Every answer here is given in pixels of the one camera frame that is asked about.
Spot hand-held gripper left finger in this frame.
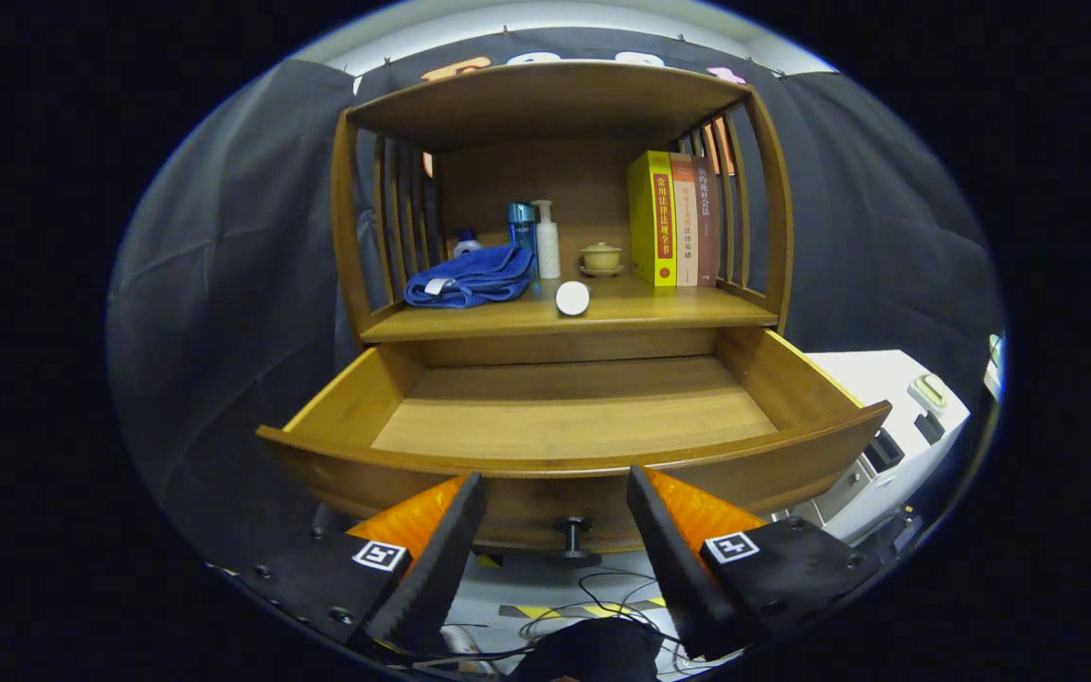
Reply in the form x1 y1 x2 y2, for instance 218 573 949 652
214 472 488 659

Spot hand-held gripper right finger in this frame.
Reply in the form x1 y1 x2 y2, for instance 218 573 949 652
626 464 885 662

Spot wooden drawer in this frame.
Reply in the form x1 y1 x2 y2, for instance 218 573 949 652
257 327 892 569

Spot wooden countertop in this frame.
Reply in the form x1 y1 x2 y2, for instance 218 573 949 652
361 275 781 344

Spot white side cabinet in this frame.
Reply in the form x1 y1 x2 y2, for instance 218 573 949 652
768 350 973 546

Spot wooden cabinet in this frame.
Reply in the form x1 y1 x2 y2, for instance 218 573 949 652
331 62 795 361

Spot yellow black floor tape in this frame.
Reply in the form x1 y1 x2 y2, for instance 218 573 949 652
498 597 670 619

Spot dark cloth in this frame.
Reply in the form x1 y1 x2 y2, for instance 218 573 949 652
508 616 665 682

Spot dark floor object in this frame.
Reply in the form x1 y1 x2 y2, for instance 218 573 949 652
853 507 925 565

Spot blue folded towel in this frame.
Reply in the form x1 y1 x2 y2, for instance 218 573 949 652
403 244 535 310

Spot small pale green device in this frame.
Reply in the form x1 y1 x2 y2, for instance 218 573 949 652
907 373 950 409

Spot beige lidded teacup with saucer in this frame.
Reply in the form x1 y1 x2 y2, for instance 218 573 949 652
580 242 625 278

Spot white pump bottle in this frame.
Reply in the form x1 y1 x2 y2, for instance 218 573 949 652
532 199 563 280

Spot orange and white book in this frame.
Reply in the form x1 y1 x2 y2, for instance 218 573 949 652
669 153 700 287

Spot brown book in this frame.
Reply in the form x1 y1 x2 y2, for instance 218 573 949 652
694 156 721 286

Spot black backdrop cloth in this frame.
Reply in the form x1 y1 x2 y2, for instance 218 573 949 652
108 27 1006 569

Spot yellow book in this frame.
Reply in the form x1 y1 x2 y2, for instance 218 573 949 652
627 150 678 288

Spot tangle of floor cables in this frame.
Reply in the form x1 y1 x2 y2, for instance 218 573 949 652
441 566 698 679

